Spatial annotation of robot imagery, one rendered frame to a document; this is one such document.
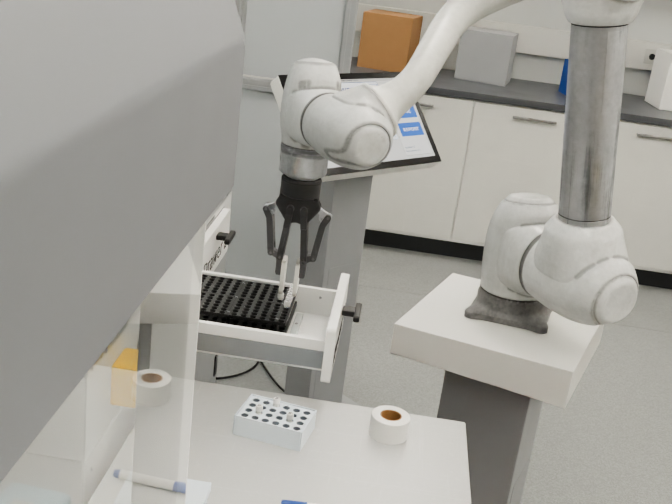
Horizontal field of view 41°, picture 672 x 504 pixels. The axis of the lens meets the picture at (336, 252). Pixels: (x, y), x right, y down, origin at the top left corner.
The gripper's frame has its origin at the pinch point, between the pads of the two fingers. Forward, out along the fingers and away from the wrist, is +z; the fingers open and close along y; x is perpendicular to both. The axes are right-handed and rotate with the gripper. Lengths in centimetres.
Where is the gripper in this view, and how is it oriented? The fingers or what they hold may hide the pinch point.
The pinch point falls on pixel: (289, 276)
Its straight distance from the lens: 172.7
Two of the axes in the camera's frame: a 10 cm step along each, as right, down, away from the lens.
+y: -9.9, -1.6, 0.5
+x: -1.0, 3.3, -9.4
